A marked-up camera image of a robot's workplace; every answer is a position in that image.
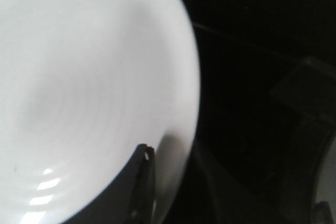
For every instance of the white round plate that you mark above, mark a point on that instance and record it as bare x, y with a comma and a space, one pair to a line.
83, 83

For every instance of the black glass gas cooktop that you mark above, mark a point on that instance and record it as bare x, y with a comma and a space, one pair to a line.
265, 143

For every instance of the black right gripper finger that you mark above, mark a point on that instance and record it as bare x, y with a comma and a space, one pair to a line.
130, 197

